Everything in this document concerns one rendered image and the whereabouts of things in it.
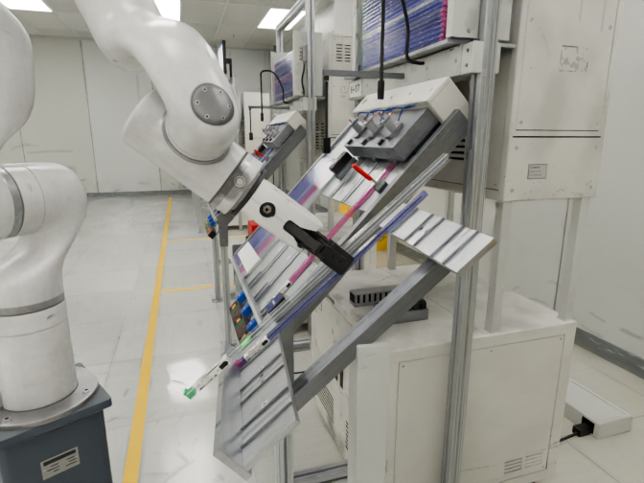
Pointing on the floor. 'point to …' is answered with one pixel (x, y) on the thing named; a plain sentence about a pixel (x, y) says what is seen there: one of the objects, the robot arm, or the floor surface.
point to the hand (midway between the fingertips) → (334, 256)
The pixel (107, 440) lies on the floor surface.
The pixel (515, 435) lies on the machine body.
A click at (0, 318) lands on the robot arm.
